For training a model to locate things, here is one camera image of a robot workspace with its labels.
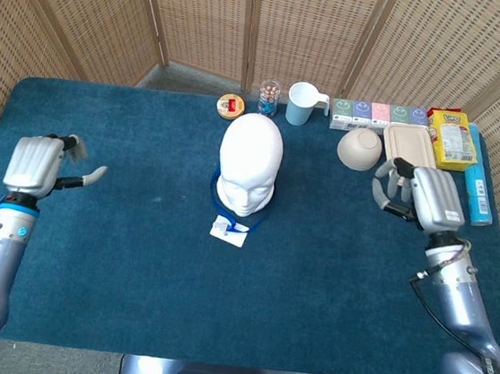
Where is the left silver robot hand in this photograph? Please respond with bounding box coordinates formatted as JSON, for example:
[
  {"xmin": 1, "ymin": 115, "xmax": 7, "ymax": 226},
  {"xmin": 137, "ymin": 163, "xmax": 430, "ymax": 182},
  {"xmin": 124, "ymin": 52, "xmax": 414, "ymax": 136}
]
[{"xmin": 0, "ymin": 126, "xmax": 112, "ymax": 205}]

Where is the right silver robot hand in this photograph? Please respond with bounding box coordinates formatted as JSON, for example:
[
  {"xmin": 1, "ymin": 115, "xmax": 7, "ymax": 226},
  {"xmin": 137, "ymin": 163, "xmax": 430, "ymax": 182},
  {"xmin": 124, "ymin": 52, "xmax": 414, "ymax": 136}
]
[{"xmin": 365, "ymin": 154, "xmax": 474, "ymax": 242}]

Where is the blue lanyard strap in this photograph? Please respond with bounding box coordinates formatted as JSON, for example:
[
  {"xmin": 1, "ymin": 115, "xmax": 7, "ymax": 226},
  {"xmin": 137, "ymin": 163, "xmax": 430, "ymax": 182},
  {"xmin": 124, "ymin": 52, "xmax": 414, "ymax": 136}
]
[{"xmin": 204, "ymin": 166, "xmax": 275, "ymax": 236}]

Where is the white ID badge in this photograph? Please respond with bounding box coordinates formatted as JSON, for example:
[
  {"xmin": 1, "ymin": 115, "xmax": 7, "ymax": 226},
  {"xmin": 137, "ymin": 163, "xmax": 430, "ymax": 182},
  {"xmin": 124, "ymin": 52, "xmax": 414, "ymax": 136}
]
[{"xmin": 207, "ymin": 213, "xmax": 250, "ymax": 248}]

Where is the light blue wrapped roll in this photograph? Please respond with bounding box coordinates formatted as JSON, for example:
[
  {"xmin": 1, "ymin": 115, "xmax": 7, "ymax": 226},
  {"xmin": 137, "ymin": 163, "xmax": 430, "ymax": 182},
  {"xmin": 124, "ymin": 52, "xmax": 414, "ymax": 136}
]
[{"xmin": 455, "ymin": 122, "xmax": 500, "ymax": 229}]

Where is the yellow snack bag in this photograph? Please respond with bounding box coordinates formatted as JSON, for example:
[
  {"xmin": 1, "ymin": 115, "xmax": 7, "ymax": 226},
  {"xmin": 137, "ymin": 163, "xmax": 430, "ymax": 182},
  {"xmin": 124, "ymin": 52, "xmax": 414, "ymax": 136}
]
[{"xmin": 421, "ymin": 105, "xmax": 485, "ymax": 174}]

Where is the beige lidded lunch box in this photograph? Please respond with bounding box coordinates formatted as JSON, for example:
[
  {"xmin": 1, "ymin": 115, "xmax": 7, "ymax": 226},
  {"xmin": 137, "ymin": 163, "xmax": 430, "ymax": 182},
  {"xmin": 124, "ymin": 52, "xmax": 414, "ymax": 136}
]
[{"xmin": 379, "ymin": 122, "xmax": 443, "ymax": 172}]

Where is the beige upturned bowl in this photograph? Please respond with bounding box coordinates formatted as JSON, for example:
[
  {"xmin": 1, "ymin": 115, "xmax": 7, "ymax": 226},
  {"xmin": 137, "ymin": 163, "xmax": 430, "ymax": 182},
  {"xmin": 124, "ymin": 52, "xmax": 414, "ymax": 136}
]
[{"xmin": 335, "ymin": 123, "xmax": 386, "ymax": 172}]

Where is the multicolour tissue packet bundle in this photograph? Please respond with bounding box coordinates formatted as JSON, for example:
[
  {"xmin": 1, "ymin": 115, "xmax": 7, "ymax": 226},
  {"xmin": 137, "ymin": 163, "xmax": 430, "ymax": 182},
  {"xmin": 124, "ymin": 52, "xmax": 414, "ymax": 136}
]
[{"xmin": 328, "ymin": 96, "xmax": 432, "ymax": 141}]

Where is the dark teal table cloth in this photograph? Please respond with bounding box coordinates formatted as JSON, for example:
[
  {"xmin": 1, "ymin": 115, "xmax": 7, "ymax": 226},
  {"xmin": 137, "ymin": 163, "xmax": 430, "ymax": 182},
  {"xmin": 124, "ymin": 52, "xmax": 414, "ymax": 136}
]
[{"xmin": 0, "ymin": 72, "xmax": 500, "ymax": 374}]

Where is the white foam mannequin head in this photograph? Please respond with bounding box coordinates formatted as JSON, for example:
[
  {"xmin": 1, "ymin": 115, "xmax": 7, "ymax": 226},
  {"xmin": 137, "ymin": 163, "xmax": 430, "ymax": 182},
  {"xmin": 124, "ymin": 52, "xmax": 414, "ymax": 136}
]
[{"xmin": 212, "ymin": 109, "xmax": 288, "ymax": 222}]

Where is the clear jar of batteries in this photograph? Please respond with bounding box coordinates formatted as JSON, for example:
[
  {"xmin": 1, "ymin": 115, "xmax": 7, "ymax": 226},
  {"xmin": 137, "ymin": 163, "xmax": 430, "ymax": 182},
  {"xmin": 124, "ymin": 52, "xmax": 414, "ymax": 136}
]
[{"xmin": 257, "ymin": 78, "xmax": 282, "ymax": 117}]

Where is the round red yellow tin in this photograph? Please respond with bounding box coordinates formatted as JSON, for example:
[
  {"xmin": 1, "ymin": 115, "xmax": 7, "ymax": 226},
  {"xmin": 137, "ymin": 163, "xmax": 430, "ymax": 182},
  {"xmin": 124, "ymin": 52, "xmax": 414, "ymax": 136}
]
[{"xmin": 215, "ymin": 92, "xmax": 248, "ymax": 124}]

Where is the wicker folding screen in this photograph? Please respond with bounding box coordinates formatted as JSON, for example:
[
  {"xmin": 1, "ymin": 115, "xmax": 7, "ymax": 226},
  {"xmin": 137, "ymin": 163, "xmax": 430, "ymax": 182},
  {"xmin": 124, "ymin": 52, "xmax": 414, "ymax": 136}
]
[{"xmin": 0, "ymin": 0, "xmax": 500, "ymax": 334}]

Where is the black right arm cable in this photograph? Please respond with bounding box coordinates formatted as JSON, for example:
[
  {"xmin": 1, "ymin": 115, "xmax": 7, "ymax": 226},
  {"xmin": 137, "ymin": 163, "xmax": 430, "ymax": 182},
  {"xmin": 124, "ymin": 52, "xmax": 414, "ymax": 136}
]
[{"xmin": 401, "ymin": 241, "xmax": 500, "ymax": 360}]

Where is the light blue handled pitcher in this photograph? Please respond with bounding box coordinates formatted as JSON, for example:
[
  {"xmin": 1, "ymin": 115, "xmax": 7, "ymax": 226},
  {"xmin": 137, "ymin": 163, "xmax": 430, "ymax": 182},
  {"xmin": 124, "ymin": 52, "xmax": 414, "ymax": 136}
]
[{"xmin": 284, "ymin": 81, "xmax": 333, "ymax": 129}]

